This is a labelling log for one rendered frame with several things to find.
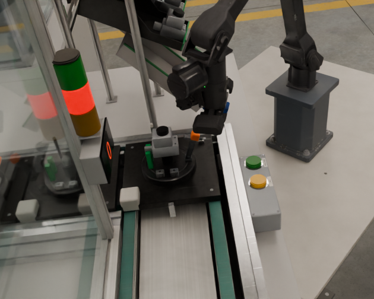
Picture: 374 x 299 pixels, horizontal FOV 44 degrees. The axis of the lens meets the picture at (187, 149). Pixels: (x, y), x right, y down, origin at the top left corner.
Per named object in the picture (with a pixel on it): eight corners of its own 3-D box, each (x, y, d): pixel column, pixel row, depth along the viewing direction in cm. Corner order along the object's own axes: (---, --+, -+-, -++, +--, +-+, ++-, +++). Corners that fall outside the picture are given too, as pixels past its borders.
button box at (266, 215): (265, 169, 125) (264, 152, 121) (281, 230, 109) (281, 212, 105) (238, 173, 126) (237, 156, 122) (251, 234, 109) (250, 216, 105)
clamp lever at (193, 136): (191, 153, 119) (199, 130, 114) (192, 159, 117) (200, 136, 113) (177, 152, 118) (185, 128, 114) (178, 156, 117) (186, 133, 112)
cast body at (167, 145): (178, 143, 118) (174, 121, 114) (179, 155, 115) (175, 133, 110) (145, 148, 118) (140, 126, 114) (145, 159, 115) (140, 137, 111)
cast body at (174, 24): (183, 33, 128) (191, 10, 123) (182, 41, 124) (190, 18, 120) (153, 24, 126) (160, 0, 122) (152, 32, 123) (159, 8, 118)
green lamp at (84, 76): (89, 73, 83) (82, 49, 80) (86, 89, 79) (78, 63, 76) (61, 77, 83) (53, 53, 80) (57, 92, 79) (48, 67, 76)
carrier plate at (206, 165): (211, 138, 130) (211, 132, 129) (221, 200, 112) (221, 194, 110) (126, 149, 131) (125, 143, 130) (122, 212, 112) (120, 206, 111)
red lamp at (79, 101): (96, 97, 86) (89, 74, 83) (93, 113, 82) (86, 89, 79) (69, 101, 86) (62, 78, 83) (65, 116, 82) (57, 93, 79)
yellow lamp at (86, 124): (102, 118, 89) (96, 98, 86) (100, 135, 85) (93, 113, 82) (76, 122, 89) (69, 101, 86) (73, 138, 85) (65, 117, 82)
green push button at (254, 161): (260, 159, 121) (259, 154, 120) (262, 170, 118) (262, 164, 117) (244, 162, 121) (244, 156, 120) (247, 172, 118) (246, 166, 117)
